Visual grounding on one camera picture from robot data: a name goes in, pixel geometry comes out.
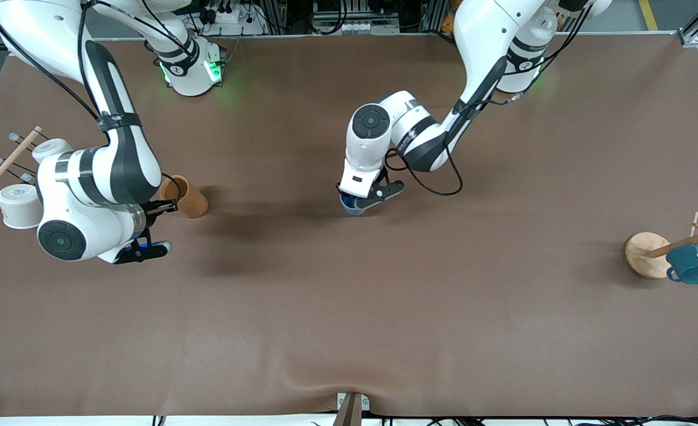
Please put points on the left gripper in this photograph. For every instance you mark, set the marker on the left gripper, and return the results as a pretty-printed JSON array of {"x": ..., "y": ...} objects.
[{"x": 339, "y": 189}]

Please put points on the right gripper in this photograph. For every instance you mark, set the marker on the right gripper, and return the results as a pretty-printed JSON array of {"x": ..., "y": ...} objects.
[{"x": 153, "y": 210}]

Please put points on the light blue plastic cup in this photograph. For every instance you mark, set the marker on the light blue plastic cup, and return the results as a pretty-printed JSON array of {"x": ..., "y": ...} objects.
[{"x": 351, "y": 207}]

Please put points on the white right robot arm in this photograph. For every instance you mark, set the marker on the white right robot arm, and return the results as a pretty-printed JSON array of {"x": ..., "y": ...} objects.
[{"x": 112, "y": 165}]

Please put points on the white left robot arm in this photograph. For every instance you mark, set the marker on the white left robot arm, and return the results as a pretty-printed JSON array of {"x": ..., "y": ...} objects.
[{"x": 479, "y": 35}]

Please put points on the brown wooden cup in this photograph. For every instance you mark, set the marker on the brown wooden cup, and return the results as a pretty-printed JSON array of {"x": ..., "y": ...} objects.
[{"x": 192, "y": 201}]

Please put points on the white paper cup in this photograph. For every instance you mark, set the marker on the white paper cup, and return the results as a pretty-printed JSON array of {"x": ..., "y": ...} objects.
[
  {"x": 20, "y": 204},
  {"x": 50, "y": 148}
]

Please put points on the wooden rack rod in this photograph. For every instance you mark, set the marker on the wooden rack rod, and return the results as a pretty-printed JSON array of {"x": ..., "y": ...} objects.
[{"x": 5, "y": 165}]

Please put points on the bag of orange snacks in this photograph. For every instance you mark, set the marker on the bag of orange snacks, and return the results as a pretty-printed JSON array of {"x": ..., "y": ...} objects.
[{"x": 447, "y": 25}]

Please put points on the metal table clamp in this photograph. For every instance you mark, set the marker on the metal table clamp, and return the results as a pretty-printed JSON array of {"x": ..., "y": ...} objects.
[{"x": 351, "y": 408}]

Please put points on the wooden mug tree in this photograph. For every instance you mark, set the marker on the wooden mug tree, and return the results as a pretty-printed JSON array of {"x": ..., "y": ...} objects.
[{"x": 645, "y": 254}]

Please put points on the teal enamel mug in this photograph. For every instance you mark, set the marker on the teal enamel mug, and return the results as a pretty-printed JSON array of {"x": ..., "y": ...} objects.
[{"x": 692, "y": 265}]

